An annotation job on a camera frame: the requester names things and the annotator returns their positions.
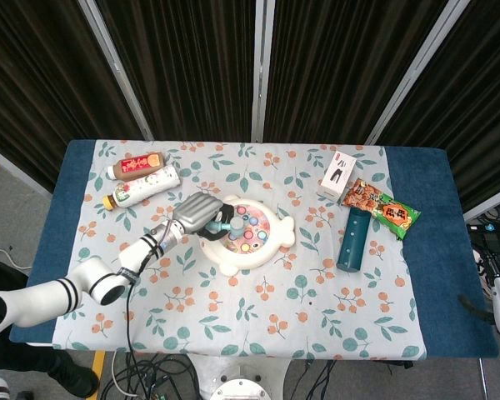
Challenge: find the white floor cable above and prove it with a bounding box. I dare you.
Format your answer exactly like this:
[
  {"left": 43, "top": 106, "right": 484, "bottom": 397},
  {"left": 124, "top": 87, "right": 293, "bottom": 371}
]
[{"left": 0, "top": 248, "right": 33, "bottom": 271}]

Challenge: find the floral fruit print tablecloth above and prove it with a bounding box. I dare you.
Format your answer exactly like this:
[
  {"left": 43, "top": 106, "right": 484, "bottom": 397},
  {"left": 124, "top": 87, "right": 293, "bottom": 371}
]
[{"left": 52, "top": 139, "right": 427, "bottom": 362}]

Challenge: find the white whack-a-mole toy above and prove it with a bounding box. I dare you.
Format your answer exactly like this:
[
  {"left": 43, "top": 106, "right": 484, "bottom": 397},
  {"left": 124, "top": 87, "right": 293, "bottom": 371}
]
[{"left": 199, "top": 194, "right": 297, "bottom": 277}]

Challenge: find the brown drink bottle red label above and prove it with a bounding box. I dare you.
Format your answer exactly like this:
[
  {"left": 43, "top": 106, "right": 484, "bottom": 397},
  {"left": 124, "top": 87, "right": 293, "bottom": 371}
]
[{"left": 107, "top": 152, "right": 167, "bottom": 183}]

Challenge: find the small white carton box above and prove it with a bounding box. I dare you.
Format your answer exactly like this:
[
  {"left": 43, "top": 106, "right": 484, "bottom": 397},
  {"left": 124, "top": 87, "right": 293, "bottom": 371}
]
[{"left": 317, "top": 152, "right": 358, "bottom": 200}]

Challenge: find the white-labelled tea bottle yellow cap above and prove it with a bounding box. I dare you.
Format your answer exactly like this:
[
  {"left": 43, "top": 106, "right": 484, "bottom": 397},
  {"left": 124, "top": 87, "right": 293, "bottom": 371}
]
[{"left": 102, "top": 165, "right": 181, "bottom": 211}]

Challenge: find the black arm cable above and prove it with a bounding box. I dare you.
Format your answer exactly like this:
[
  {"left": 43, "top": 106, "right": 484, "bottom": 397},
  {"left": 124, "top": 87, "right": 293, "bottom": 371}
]
[{"left": 122, "top": 224, "right": 172, "bottom": 376}]

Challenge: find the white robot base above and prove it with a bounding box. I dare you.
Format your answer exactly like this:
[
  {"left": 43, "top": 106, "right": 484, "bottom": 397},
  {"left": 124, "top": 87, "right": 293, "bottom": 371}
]
[{"left": 210, "top": 356, "right": 293, "bottom": 400}]

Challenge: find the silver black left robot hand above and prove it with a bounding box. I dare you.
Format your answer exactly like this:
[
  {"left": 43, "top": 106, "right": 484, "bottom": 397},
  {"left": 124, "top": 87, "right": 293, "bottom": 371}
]
[{"left": 172, "top": 191, "right": 237, "bottom": 243}]

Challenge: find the dark pleated folding screen panel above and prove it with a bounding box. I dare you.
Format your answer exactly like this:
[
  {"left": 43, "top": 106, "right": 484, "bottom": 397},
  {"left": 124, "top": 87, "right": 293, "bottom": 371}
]
[
  {"left": 0, "top": 0, "right": 153, "bottom": 197},
  {"left": 257, "top": 0, "right": 470, "bottom": 145},
  {"left": 77, "top": 0, "right": 264, "bottom": 143},
  {"left": 366, "top": 0, "right": 500, "bottom": 220}
]

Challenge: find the blue table cover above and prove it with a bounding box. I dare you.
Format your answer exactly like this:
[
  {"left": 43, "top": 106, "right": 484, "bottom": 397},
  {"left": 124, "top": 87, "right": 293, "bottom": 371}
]
[{"left": 8, "top": 139, "right": 499, "bottom": 359}]

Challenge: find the black floor cable bundle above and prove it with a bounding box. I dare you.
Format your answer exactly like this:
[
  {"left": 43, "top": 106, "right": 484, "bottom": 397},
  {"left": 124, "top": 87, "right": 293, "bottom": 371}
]
[
  {"left": 106, "top": 352, "right": 203, "bottom": 400},
  {"left": 466, "top": 207, "right": 500, "bottom": 287}
]

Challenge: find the orange green snack bag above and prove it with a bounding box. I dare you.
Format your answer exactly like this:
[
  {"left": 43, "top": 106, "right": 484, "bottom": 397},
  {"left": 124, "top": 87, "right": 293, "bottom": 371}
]
[{"left": 341, "top": 177, "right": 422, "bottom": 241}]

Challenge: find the dark teal plastic container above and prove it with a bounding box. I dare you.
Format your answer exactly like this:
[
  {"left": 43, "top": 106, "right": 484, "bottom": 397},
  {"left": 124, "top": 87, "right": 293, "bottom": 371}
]
[{"left": 336, "top": 207, "right": 373, "bottom": 274}]

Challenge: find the teal grey toy hammer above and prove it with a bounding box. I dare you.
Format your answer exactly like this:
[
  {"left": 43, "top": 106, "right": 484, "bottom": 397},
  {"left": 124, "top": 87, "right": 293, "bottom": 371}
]
[{"left": 206, "top": 214, "right": 245, "bottom": 243}]

